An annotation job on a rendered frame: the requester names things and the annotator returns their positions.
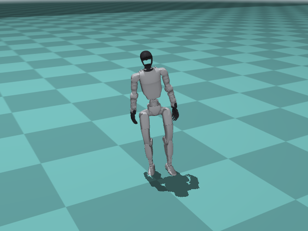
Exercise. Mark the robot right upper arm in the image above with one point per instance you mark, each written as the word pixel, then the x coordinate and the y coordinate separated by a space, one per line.
pixel 134 85

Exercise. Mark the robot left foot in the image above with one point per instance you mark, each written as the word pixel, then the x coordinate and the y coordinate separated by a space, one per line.
pixel 171 170

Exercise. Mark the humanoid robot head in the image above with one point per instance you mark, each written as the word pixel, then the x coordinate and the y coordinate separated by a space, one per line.
pixel 145 55

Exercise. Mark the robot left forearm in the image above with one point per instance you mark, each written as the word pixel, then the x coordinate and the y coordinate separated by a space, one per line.
pixel 172 97

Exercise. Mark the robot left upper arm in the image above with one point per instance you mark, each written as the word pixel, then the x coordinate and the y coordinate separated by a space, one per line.
pixel 165 77

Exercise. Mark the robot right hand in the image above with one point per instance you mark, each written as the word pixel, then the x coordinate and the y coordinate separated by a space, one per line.
pixel 133 116

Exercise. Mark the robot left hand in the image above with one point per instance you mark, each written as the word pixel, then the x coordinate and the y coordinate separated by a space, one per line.
pixel 175 113

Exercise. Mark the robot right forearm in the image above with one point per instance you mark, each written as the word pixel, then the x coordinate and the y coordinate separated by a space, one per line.
pixel 133 104

